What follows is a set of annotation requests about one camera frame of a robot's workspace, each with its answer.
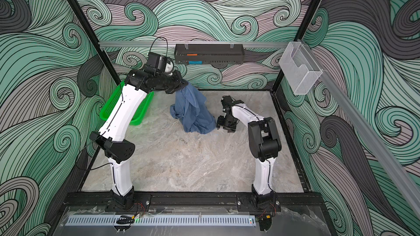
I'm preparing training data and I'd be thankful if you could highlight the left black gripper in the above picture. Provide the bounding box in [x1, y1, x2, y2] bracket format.
[155, 71, 188, 95]

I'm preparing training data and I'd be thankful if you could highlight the blue t-shirt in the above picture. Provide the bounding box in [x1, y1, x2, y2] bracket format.
[170, 84, 216, 134]

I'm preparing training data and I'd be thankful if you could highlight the green plastic basket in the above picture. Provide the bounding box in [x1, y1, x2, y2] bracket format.
[100, 82, 154, 126]

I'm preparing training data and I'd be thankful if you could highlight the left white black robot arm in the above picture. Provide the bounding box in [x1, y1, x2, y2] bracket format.
[90, 69, 188, 210]

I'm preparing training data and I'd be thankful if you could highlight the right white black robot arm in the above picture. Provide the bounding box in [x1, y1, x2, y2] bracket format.
[217, 96, 282, 209]

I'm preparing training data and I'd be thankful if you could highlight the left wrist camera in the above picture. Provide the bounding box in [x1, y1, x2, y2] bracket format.
[144, 52, 174, 75]

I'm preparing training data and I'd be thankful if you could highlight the black wall tray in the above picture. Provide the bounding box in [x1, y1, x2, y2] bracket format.
[174, 44, 245, 66]

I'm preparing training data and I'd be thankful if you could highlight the aluminium back rail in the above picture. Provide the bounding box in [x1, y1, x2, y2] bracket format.
[98, 40, 289, 49]

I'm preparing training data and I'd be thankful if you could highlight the aluminium rail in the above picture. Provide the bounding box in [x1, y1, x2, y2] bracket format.
[298, 39, 420, 217]
[98, 40, 289, 49]

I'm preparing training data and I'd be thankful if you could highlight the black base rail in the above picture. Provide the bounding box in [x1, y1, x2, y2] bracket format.
[63, 191, 326, 214]

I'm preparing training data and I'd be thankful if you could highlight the clear acrylic wall holder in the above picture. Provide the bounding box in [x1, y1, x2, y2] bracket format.
[279, 41, 323, 95]

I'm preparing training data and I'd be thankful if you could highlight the aluminium right rail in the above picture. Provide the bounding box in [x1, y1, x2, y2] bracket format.
[298, 39, 420, 217]

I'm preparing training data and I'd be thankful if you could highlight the white slotted cable duct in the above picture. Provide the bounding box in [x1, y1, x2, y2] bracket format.
[64, 214, 257, 227]

